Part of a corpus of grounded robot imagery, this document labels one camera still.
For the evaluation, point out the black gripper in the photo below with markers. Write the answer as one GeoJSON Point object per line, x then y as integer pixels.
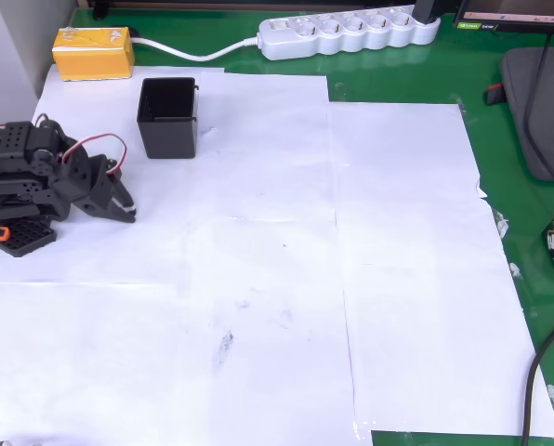
{"type": "Point", "coordinates": [101, 195]}

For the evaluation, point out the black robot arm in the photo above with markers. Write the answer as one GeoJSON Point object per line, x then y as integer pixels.
{"type": "Point", "coordinates": [17, 176]}

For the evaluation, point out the black square container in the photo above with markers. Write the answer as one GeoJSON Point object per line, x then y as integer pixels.
{"type": "Point", "coordinates": [167, 137]}

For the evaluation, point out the yellow cardboard box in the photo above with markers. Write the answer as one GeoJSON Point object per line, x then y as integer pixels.
{"type": "Point", "coordinates": [96, 60]}

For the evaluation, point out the white paper sheet cover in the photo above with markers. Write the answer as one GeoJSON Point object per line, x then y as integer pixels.
{"type": "Point", "coordinates": [258, 255]}

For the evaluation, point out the white power strip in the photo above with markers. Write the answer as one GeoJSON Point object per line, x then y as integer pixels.
{"type": "Point", "coordinates": [351, 35]}

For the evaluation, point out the black power plug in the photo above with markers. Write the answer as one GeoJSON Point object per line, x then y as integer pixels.
{"type": "Point", "coordinates": [428, 10]}

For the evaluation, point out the green desk mat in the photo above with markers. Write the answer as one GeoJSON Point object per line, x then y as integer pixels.
{"type": "Point", "coordinates": [505, 139]}

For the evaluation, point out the grey laptop sleeve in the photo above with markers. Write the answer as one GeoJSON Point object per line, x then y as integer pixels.
{"type": "Point", "coordinates": [546, 116]}

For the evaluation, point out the black laptop with green sticker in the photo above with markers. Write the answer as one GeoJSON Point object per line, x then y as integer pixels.
{"type": "Point", "coordinates": [514, 14]}

